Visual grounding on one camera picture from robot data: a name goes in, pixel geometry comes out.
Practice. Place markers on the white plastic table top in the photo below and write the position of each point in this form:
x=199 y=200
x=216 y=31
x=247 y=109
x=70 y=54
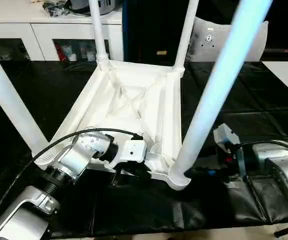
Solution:
x=88 y=100

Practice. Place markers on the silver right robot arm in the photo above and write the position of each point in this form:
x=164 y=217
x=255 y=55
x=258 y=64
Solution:
x=284 y=170

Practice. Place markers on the black work mat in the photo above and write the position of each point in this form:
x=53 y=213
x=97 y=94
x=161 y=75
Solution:
x=246 y=105

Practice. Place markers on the white board on right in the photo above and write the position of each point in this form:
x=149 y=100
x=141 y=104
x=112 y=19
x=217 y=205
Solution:
x=286 y=75

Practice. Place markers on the grey cushion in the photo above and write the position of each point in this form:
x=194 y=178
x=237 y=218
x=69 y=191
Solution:
x=201 y=52

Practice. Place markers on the small white jar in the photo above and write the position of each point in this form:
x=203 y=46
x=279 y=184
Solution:
x=91 y=55
x=72 y=57

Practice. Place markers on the black monitor with red logo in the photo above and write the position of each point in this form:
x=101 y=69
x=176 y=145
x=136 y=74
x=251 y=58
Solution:
x=284 y=51

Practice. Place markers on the black cabinet with gold label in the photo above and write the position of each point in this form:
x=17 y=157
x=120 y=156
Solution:
x=146 y=30

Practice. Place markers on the grey round helmet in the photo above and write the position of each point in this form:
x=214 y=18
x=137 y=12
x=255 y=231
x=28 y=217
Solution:
x=108 y=6

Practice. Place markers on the dark clutter pile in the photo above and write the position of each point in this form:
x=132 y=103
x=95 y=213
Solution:
x=56 y=8

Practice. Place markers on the white glass-door cabinet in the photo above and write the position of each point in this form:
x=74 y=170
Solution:
x=8 y=30

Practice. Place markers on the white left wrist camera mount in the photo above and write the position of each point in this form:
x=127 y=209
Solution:
x=133 y=150

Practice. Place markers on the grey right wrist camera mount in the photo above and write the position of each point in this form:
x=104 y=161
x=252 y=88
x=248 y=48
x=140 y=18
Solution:
x=225 y=132

